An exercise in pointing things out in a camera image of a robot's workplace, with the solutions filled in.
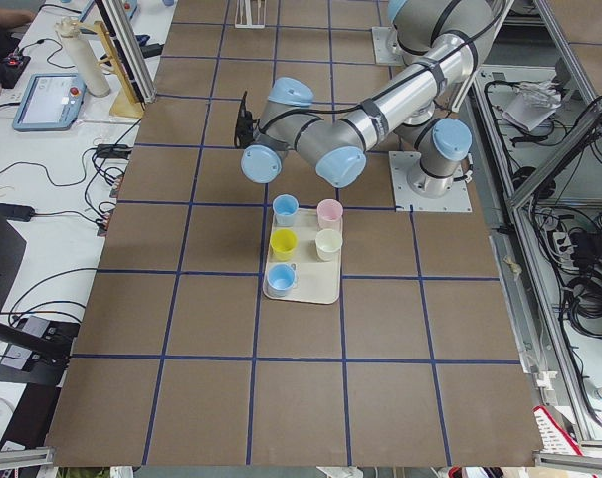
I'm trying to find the cream plastic tray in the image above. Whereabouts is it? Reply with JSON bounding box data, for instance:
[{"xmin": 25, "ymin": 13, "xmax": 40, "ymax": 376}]
[{"xmin": 263, "ymin": 208, "xmax": 342, "ymax": 305}]

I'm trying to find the white wire cup rack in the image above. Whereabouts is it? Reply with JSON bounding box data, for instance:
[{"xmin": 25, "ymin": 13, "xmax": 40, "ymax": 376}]
[{"xmin": 234, "ymin": 0, "xmax": 267, "ymax": 29}]

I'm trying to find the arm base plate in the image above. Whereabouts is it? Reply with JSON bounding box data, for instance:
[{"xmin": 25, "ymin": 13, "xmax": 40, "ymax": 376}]
[
  {"xmin": 371, "ymin": 26, "xmax": 404, "ymax": 66},
  {"xmin": 389, "ymin": 151, "xmax": 472, "ymax": 213}
]

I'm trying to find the blue teach pendant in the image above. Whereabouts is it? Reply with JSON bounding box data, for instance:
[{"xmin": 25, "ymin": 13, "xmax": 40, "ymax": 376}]
[{"xmin": 12, "ymin": 73, "xmax": 86, "ymax": 132}]

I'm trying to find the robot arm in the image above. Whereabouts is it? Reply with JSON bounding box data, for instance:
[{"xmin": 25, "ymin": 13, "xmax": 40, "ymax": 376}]
[{"xmin": 241, "ymin": 1, "xmax": 506, "ymax": 188}]

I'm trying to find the pale green cup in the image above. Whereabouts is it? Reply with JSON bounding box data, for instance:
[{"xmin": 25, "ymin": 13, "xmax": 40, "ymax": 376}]
[{"xmin": 315, "ymin": 228, "xmax": 343, "ymax": 261}]

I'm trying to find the light blue cup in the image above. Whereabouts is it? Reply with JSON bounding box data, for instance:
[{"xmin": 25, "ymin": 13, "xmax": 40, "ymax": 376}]
[{"xmin": 272, "ymin": 194, "xmax": 299, "ymax": 227}]

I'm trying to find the yellow cup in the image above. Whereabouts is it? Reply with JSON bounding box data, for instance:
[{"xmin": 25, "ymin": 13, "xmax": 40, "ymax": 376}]
[{"xmin": 270, "ymin": 228, "xmax": 298, "ymax": 261}]

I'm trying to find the aluminium frame post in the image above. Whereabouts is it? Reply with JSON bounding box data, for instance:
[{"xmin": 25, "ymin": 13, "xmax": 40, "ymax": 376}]
[{"xmin": 96, "ymin": 0, "xmax": 157, "ymax": 105}]

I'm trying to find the pink cup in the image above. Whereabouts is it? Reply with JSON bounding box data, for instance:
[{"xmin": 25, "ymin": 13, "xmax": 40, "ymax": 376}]
[{"xmin": 316, "ymin": 198, "xmax": 343, "ymax": 231}]

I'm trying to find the black monitor stand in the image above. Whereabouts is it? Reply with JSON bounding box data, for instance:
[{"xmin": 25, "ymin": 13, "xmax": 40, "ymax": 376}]
[{"xmin": 0, "ymin": 197, "xmax": 81, "ymax": 388}]

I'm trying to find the wooden mug tree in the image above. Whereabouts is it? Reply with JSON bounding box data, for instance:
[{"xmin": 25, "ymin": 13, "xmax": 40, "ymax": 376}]
[{"xmin": 92, "ymin": 21, "xmax": 143, "ymax": 119}]

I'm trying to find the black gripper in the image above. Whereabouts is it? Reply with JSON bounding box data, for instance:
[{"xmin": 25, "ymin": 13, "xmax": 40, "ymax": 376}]
[{"xmin": 234, "ymin": 91, "xmax": 257, "ymax": 149}]

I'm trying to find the white cylindrical bottle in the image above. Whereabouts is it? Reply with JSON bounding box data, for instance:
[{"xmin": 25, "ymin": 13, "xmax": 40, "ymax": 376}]
[{"xmin": 55, "ymin": 17, "xmax": 110, "ymax": 98}]

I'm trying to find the black power adapter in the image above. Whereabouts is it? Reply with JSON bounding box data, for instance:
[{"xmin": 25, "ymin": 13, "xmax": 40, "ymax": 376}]
[{"xmin": 140, "ymin": 43, "xmax": 164, "ymax": 59}]

